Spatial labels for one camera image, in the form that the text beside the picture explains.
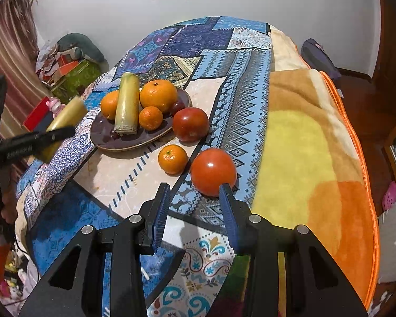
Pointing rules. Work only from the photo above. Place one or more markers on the yellow sugarcane piece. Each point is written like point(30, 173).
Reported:
point(69, 114)

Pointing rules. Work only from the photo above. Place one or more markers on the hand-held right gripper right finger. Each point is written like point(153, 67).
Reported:
point(229, 218)

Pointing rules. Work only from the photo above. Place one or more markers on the striped red curtain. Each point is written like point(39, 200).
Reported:
point(10, 46)

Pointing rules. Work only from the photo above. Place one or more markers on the dark plum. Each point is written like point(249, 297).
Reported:
point(177, 107)

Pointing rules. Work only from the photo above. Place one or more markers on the yellow orange plush blanket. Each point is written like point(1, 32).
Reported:
point(300, 138)

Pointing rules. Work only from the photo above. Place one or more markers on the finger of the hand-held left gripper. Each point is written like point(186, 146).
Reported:
point(57, 134)

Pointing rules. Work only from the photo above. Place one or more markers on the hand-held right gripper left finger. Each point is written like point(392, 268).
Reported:
point(160, 214)

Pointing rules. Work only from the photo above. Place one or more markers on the small tangerine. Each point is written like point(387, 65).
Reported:
point(172, 159)
point(150, 118)

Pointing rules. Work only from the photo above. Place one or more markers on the pink slipper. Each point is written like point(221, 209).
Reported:
point(391, 194)

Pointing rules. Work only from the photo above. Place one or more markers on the red tomato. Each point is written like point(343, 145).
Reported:
point(213, 171)
point(190, 124)

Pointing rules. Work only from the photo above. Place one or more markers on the pile of clutter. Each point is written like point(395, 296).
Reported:
point(49, 59)

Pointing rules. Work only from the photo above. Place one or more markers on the purple plate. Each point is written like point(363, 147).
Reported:
point(132, 142)

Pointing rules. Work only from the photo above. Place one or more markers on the grey plush pillow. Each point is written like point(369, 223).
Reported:
point(82, 46)

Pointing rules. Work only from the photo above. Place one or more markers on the large orange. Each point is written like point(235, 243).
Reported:
point(158, 95)

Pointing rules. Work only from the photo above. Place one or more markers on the pale green sugarcane piece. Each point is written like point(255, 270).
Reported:
point(127, 105)

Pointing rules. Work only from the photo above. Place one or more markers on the orange box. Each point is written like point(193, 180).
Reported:
point(67, 67)

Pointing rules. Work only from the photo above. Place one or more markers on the blue patchwork cloth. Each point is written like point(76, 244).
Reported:
point(237, 105)

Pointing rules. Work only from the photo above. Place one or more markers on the pink toy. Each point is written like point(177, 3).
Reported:
point(55, 105)

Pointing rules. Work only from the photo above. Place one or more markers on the red box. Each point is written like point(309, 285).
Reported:
point(36, 115)

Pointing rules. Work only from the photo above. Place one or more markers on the grey backpack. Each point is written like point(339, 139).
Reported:
point(320, 57)

